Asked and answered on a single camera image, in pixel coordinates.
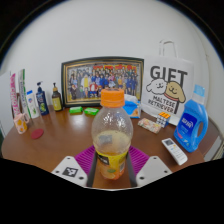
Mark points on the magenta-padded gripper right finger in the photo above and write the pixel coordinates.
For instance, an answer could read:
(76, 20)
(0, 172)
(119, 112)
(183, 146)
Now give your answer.
(151, 170)

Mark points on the patterned snack packet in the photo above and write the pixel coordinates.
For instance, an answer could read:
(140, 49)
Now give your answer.
(149, 125)

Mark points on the flat round red coaster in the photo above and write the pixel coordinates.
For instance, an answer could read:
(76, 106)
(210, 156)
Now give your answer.
(37, 134)

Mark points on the blue tissue pack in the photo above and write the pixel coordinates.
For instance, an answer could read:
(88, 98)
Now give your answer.
(132, 108)

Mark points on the orange juice bottle orange cap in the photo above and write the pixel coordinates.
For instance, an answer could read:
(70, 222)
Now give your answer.
(111, 133)

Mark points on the dark blue pump bottle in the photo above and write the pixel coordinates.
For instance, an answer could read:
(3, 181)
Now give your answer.
(42, 101)

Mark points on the colourful puzzle cube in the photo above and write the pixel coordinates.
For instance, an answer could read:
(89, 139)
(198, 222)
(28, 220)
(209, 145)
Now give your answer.
(163, 119)

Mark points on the small green box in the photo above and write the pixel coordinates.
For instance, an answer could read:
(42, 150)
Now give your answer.
(76, 109)
(91, 111)

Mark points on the framed group photo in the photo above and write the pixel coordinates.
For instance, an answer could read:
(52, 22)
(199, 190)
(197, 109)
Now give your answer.
(86, 81)

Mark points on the white remote control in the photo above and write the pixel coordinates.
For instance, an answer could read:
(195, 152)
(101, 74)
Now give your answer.
(174, 151)

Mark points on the white gift bag dog print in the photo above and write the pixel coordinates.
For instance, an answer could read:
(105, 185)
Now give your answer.
(166, 86)

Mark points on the brown pump bottle yellow label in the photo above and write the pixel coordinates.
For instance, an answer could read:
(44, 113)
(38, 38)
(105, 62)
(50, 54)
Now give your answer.
(57, 101)

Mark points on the blue detergent bottle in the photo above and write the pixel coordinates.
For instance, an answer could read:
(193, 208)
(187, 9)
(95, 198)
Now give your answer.
(186, 126)

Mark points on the white lotion bottle blue cap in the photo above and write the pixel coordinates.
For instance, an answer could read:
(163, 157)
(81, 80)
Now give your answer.
(32, 105)

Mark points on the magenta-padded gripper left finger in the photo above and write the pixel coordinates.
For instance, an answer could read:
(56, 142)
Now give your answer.
(71, 170)

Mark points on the pink mug with yellow print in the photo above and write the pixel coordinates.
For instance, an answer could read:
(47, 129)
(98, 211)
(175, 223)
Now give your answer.
(20, 124)

